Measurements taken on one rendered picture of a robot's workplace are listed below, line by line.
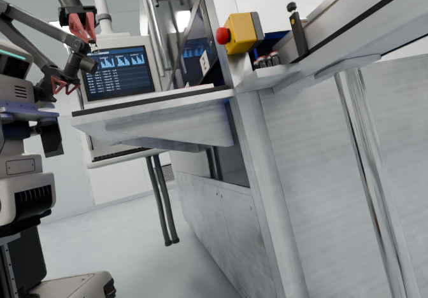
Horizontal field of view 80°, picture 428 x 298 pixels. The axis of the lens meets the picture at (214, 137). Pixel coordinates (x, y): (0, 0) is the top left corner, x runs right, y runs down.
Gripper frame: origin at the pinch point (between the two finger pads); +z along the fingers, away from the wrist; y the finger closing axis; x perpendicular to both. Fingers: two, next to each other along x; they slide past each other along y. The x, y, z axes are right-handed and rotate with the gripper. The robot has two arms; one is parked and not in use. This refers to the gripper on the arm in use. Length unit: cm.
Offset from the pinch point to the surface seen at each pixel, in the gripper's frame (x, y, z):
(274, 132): -15, 26, 50
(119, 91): 76, 32, -25
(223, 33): -26.0, 18.3, 24.8
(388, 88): -29, 67, 56
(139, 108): -8.4, -1.3, 28.8
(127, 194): 537, 122, -28
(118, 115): -6.8, -6.1, 28.2
